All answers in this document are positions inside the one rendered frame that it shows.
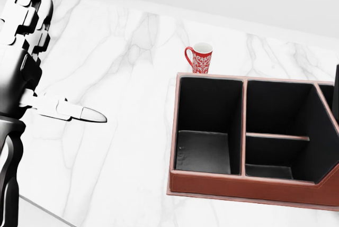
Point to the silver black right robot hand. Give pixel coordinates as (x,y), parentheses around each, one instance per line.
(336,97)

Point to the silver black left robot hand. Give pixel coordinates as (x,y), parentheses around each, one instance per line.
(16,79)

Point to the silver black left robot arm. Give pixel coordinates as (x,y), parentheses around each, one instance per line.
(9,158)

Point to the red-brown desk caddy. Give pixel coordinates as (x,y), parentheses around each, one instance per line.
(238,184)

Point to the red white patterned mug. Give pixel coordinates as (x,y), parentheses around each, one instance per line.
(201,60)

